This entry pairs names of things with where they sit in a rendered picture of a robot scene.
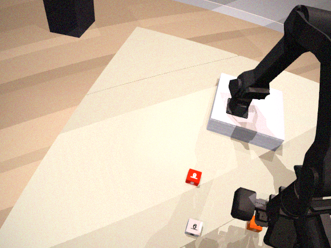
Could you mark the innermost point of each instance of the pale pink block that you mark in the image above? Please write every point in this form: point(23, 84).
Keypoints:
point(193, 227)

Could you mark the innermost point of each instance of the red block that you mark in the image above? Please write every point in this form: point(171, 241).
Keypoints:
point(193, 177)

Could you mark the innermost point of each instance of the orange block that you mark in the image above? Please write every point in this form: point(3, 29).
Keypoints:
point(251, 225)

